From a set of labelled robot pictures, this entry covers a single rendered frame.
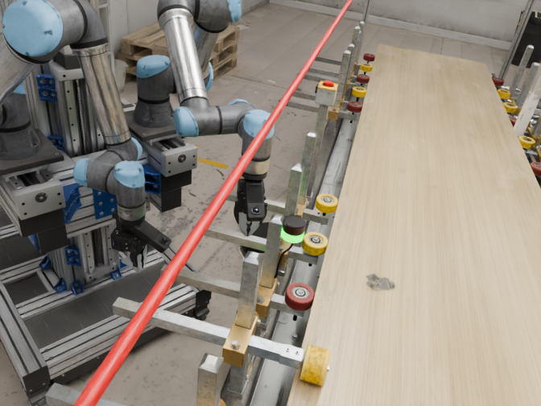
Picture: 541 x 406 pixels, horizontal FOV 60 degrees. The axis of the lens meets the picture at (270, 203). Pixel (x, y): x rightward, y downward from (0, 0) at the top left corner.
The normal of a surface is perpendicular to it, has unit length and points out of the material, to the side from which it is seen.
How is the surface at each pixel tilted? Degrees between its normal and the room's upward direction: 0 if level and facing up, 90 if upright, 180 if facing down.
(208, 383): 90
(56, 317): 0
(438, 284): 0
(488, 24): 90
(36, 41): 83
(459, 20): 90
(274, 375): 0
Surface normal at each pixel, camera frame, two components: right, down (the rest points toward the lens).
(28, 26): -0.18, 0.45
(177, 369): 0.11, -0.82
